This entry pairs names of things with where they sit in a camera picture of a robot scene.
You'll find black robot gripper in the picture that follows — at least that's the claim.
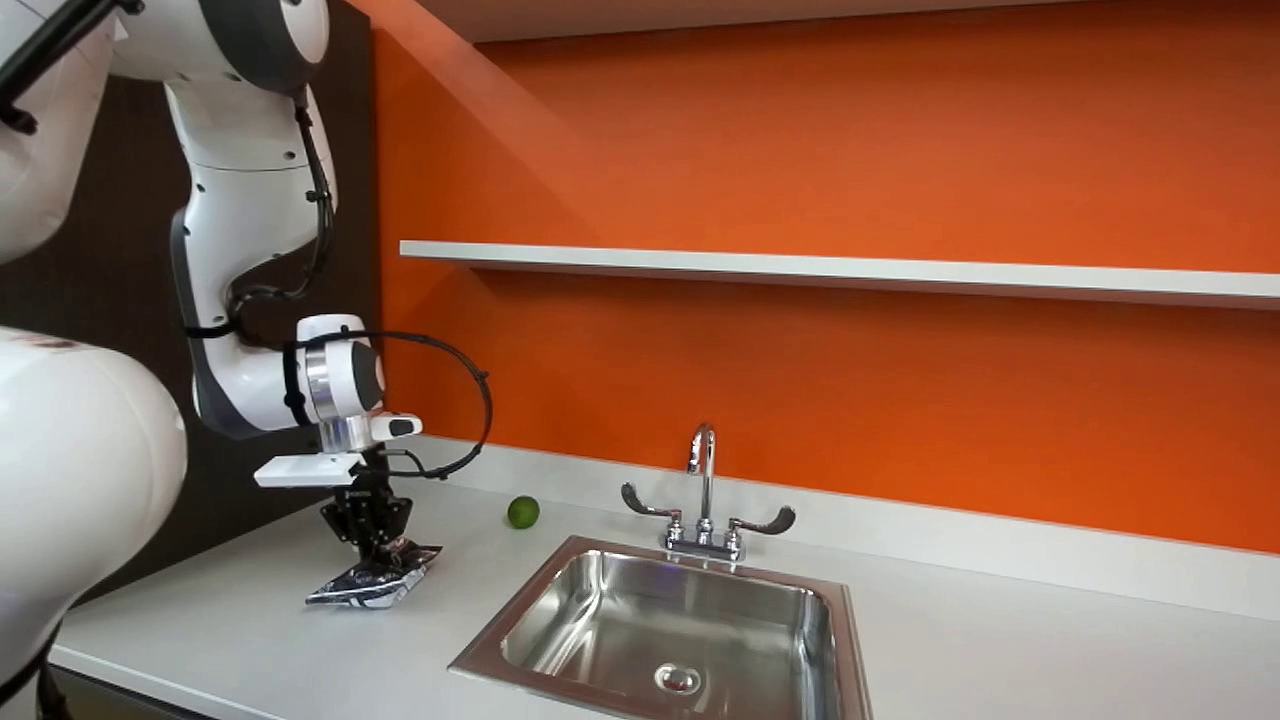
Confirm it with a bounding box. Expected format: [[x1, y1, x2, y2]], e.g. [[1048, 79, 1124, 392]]
[[319, 460, 415, 575]]

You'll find black chips pack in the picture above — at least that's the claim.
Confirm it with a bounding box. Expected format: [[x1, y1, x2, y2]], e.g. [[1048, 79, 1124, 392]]
[[308, 541, 440, 611]]

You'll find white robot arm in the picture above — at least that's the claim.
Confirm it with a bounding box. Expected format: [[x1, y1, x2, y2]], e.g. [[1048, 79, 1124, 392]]
[[0, 0, 384, 720]]

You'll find stainless steel sink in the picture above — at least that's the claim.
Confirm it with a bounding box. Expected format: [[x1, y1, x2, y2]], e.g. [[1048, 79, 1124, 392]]
[[456, 535, 874, 720]]

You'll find chrome sink drain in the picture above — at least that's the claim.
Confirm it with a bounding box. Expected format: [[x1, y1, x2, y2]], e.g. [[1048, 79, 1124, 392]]
[[652, 662, 704, 695]]

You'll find green lime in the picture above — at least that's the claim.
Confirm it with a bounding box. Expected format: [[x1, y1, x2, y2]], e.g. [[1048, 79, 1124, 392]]
[[504, 496, 542, 529]]

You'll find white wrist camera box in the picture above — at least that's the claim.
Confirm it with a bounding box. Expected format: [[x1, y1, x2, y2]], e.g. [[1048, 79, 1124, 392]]
[[254, 410, 425, 487]]

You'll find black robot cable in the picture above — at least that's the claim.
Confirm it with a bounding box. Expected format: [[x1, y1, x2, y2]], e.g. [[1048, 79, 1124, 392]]
[[284, 93, 495, 485]]

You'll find chrome faucet with handles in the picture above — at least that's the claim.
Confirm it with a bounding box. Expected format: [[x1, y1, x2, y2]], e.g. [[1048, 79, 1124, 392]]
[[620, 423, 802, 567]]

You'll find white wall shelf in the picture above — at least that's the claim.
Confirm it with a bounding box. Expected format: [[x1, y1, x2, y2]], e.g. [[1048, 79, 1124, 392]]
[[399, 238, 1280, 311]]

